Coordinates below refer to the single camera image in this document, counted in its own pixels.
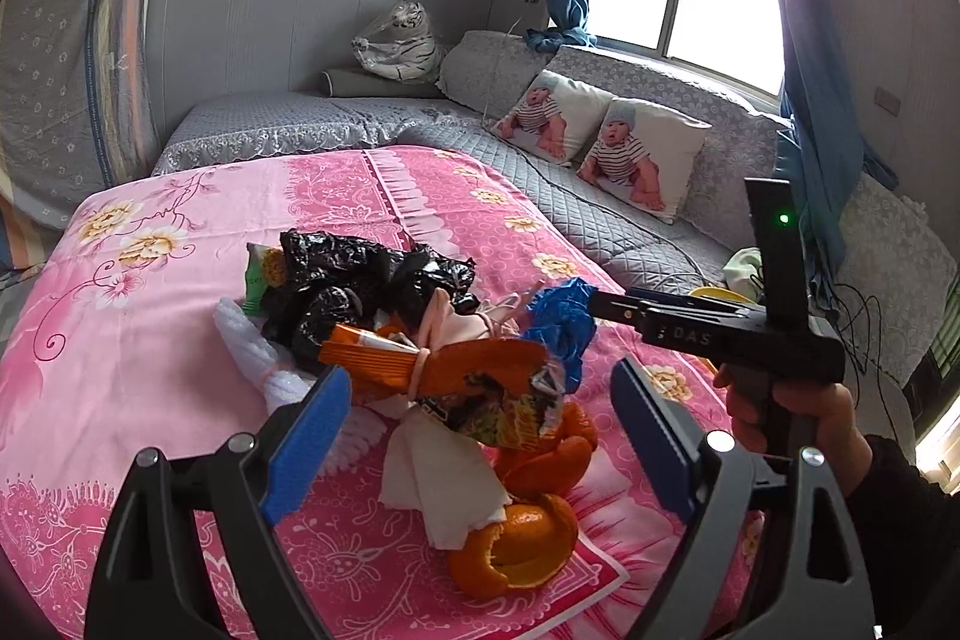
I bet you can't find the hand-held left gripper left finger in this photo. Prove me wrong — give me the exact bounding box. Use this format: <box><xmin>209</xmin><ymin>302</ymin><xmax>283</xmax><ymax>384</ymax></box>
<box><xmin>84</xmin><ymin>366</ymin><xmax>353</xmax><ymax>640</ymax></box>

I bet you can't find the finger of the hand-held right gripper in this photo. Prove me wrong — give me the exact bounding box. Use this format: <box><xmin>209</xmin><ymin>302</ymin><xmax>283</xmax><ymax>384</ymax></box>
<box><xmin>587</xmin><ymin>286</ymin><xmax>647</xmax><ymax>324</ymax></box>

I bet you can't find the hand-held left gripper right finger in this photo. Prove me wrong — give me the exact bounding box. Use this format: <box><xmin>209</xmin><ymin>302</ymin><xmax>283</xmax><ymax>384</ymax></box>
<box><xmin>609</xmin><ymin>356</ymin><xmax>875</xmax><ymax>640</ymax></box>

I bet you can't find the yellow round rim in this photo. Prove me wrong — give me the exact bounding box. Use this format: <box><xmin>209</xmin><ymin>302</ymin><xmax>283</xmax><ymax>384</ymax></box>
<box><xmin>688</xmin><ymin>285</ymin><xmax>755</xmax><ymax>305</ymax></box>

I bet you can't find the blue plastic bag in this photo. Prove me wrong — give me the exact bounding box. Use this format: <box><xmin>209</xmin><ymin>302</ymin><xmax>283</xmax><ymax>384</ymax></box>
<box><xmin>523</xmin><ymin>278</ymin><xmax>601</xmax><ymax>395</ymax></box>

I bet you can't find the black plastic bag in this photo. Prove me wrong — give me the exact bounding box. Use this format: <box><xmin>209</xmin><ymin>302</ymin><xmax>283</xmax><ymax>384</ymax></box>
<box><xmin>261</xmin><ymin>230</ymin><xmax>395</xmax><ymax>378</ymax></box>
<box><xmin>388</xmin><ymin>248</ymin><xmax>478</xmax><ymax>330</ymax></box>

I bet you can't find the orange snack wrapper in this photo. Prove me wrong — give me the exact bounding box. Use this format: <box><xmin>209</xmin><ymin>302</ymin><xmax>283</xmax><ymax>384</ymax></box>
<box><xmin>319</xmin><ymin>323</ymin><xmax>571</xmax><ymax>451</ymax></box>

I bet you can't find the person's right forearm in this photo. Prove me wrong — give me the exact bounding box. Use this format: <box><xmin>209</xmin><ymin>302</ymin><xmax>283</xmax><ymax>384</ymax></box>
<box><xmin>846</xmin><ymin>434</ymin><xmax>960</xmax><ymax>640</ymax></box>

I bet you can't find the person's right hand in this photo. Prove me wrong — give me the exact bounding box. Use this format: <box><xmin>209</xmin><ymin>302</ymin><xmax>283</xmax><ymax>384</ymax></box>
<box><xmin>712</xmin><ymin>364</ymin><xmax>875</xmax><ymax>500</ymax></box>

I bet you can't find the pale green cloth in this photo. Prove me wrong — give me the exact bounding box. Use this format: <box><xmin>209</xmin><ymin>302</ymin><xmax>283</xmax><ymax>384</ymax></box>
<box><xmin>722</xmin><ymin>245</ymin><xmax>767</xmax><ymax>294</ymax></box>

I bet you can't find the grey quilted sofa cover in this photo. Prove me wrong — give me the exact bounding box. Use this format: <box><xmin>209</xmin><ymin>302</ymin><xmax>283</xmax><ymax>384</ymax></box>
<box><xmin>153</xmin><ymin>29</ymin><xmax>947</xmax><ymax>387</ymax></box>

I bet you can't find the orange peel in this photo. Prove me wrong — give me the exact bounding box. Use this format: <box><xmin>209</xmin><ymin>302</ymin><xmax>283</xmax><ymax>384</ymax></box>
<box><xmin>448</xmin><ymin>494</ymin><xmax>580</xmax><ymax>600</ymax></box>
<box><xmin>493</xmin><ymin>400</ymin><xmax>600</xmax><ymax>498</ymax></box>

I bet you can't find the white tissue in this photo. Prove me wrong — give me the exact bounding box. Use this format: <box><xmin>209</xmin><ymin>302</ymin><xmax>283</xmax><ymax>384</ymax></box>
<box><xmin>378</xmin><ymin>419</ymin><xmax>512</xmax><ymax>551</ymax></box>

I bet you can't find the baby print pillow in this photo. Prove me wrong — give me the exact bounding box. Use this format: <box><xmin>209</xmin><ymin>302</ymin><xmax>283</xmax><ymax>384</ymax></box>
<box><xmin>577</xmin><ymin>98</ymin><xmax>713</xmax><ymax>226</ymax></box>
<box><xmin>490</xmin><ymin>69</ymin><xmax>617</xmax><ymax>166</ymax></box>

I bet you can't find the pale pink plastic piece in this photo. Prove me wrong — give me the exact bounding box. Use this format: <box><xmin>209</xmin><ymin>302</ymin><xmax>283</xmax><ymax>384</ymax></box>
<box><xmin>418</xmin><ymin>290</ymin><xmax>490</xmax><ymax>352</ymax></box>

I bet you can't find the green snack packet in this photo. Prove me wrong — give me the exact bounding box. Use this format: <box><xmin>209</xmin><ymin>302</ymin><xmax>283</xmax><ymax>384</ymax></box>
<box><xmin>243</xmin><ymin>242</ymin><xmax>290</xmax><ymax>316</ymax></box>

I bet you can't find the pink floral blanket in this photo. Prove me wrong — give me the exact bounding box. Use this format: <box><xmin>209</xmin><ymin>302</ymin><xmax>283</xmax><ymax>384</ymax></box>
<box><xmin>0</xmin><ymin>148</ymin><xmax>767</xmax><ymax>640</ymax></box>

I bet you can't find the white tiger plush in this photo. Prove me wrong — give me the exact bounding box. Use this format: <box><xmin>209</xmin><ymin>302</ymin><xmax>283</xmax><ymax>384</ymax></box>
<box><xmin>352</xmin><ymin>0</ymin><xmax>444</xmax><ymax>83</ymax></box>

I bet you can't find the grey bolster pillow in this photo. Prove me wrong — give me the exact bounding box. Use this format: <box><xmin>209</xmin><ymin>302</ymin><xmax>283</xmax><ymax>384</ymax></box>
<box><xmin>320</xmin><ymin>68</ymin><xmax>445</xmax><ymax>100</ymax></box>

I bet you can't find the black cable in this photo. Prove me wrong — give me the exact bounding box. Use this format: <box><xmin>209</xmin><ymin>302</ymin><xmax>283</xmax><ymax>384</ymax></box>
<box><xmin>823</xmin><ymin>282</ymin><xmax>925</xmax><ymax>435</ymax></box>

